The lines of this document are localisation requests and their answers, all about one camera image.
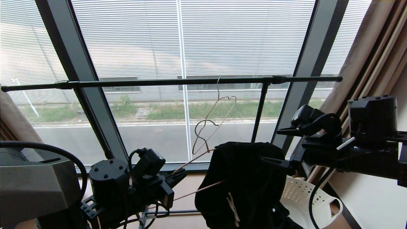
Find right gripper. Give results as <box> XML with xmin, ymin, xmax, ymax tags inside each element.
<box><xmin>261</xmin><ymin>127</ymin><xmax>344</xmax><ymax>177</ymax></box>

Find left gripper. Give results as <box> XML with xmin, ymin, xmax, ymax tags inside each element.
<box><xmin>131</xmin><ymin>174</ymin><xmax>175</xmax><ymax>211</ymax></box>

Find black drawstring shorts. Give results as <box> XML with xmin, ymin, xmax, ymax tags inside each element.
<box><xmin>195</xmin><ymin>142</ymin><xmax>288</xmax><ymax>229</ymax></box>

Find pink clothes hanger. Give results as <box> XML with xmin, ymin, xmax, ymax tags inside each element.
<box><xmin>192</xmin><ymin>77</ymin><xmax>237</xmax><ymax>155</ymax></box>
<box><xmin>172</xmin><ymin>120</ymin><xmax>228</xmax><ymax>201</ymax></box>

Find white laundry basket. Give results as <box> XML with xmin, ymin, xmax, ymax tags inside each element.
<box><xmin>280</xmin><ymin>177</ymin><xmax>343</xmax><ymax>229</ymax></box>

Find black clothes rack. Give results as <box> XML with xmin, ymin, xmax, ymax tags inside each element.
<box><xmin>1</xmin><ymin>75</ymin><xmax>343</xmax><ymax>229</ymax></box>

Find black garment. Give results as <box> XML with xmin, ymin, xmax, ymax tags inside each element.
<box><xmin>273</xmin><ymin>204</ymin><xmax>304</xmax><ymax>229</ymax></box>

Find brown curtain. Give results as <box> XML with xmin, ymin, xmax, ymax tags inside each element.
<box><xmin>0</xmin><ymin>84</ymin><xmax>45</xmax><ymax>143</ymax></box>
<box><xmin>291</xmin><ymin>0</ymin><xmax>407</xmax><ymax>191</ymax></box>

